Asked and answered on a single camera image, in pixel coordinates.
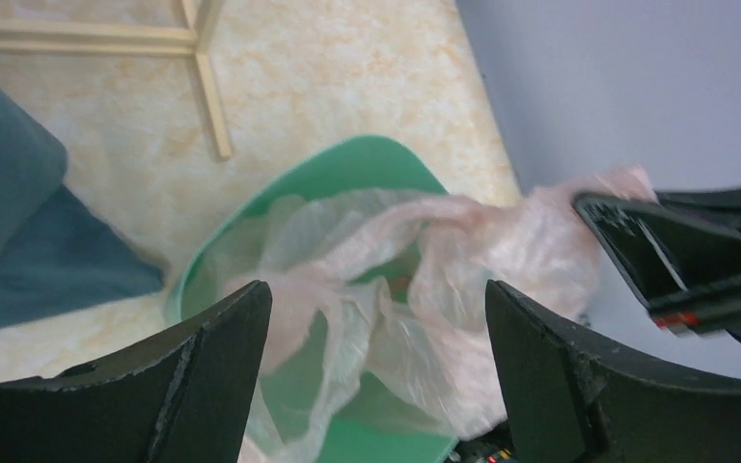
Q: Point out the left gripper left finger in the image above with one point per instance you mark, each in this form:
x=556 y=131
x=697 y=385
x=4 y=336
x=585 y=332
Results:
x=181 y=395

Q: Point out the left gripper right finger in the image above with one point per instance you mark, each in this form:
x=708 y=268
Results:
x=573 y=395

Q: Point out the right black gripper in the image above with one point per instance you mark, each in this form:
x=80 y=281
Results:
x=680 y=255

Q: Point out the pink plastic trash bag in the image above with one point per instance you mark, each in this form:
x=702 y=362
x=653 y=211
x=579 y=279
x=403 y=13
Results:
x=378 y=304

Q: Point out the green plastic trash bin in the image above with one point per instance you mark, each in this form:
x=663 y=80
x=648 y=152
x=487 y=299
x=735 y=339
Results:
x=368 y=161

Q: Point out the dark teal hanging cloth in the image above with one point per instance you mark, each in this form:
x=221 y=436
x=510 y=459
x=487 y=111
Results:
x=55 y=255

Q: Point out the wooden clothes rack frame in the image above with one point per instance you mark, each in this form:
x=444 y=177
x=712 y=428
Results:
x=192 y=41

